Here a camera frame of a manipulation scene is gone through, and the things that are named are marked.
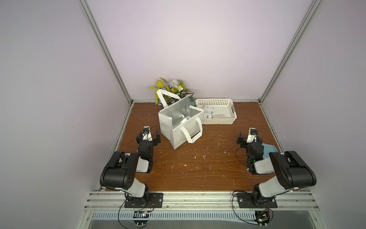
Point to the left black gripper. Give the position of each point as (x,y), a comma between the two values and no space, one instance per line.
(139,137)

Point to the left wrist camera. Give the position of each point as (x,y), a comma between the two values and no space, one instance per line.
(146,134)

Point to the small circuit board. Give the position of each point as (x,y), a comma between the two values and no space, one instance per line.
(262,218)
(140,218)

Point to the white insulated delivery bag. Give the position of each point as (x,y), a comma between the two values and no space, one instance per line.
(179,121)

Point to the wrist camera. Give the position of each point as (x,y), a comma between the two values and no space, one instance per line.
(252,135)
(146,134)

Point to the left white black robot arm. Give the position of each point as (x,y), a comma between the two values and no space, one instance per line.
(119,172)

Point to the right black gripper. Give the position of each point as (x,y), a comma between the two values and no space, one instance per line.
(241,140)

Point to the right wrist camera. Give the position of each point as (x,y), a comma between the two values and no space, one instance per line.
(252,135)

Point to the left small circuit board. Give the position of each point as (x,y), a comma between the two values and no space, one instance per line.
(140,218)

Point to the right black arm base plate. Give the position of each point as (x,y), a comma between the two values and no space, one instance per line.
(250,201)

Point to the white perforated plastic basket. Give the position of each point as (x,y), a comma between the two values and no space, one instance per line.
(221,106)

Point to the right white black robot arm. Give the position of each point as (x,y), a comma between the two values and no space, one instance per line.
(291,171)

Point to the teal plastic scoop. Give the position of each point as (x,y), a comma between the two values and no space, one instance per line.
(268,149)

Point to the right small circuit board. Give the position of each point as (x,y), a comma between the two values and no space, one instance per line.
(262,218)

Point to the white ice pack blue text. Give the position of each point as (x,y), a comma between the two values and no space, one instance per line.
(208,112)

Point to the artificial potted plant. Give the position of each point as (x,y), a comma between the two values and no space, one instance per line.
(174,86)

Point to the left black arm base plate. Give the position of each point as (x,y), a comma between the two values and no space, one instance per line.
(152,200)

